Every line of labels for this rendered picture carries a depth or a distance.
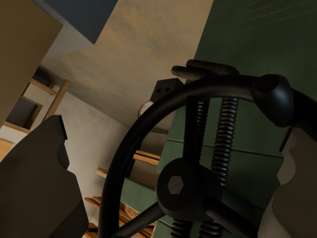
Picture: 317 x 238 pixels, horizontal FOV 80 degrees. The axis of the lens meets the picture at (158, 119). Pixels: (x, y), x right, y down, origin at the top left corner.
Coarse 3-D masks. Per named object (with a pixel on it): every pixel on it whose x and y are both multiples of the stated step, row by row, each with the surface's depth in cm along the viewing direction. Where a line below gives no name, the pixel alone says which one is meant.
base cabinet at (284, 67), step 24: (216, 0) 63; (240, 0) 55; (264, 0) 49; (288, 0) 45; (312, 0) 40; (216, 24) 57; (240, 24) 51; (264, 24) 46; (288, 24) 42; (312, 24) 38; (216, 48) 53; (240, 48) 47; (264, 48) 43; (288, 48) 39; (312, 48) 36; (240, 72) 44; (264, 72) 40; (288, 72) 37; (312, 72) 34; (312, 96) 33; (216, 120) 43; (240, 120) 39; (264, 120) 36; (240, 144) 37; (264, 144) 34
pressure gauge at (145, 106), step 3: (156, 99) 53; (147, 102) 52; (150, 102) 51; (153, 102) 50; (144, 105) 52; (147, 105) 51; (150, 105) 50; (141, 108) 53; (144, 108) 52; (147, 108) 51; (138, 111) 52; (141, 111) 52; (138, 114) 52; (141, 114) 51; (138, 117) 51
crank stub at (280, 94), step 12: (264, 84) 13; (276, 84) 13; (288, 84) 13; (252, 96) 14; (264, 96) 13; (276, 96) 13; (288, 96) 13; (264, 108) 14; (276, 108) 13; (288, 108) 14; (276, 120) 15; (288, 120) 15
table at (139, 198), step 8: (128, 184) 52; (136, 184) 50; (144, 184) 57; (128, 192) 50; (136, 192) 49; (144, 192) 47; (152, 192) 46; (120, 200) 51; (128, 200) 49; (136, 200) 48; (144, 200) 46; (152, 200) 44; (136, 208) 46; (144, 208) 45; (168, 216) 30; (168, 224) 29; (192, 224) 27; (200, 224) 26; (192, 232) 26; (224, 232) 24
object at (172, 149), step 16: (176, 144) 47; (160, 160) 48; (208, 160) 40; (240, 160) 36; (256, 160) 34; (272, 160) 32; (240, 176) 35; (256, 176) 33; (272, 176) 31; (240, 192) 33; (256, 192) 32; (272, 192) 31
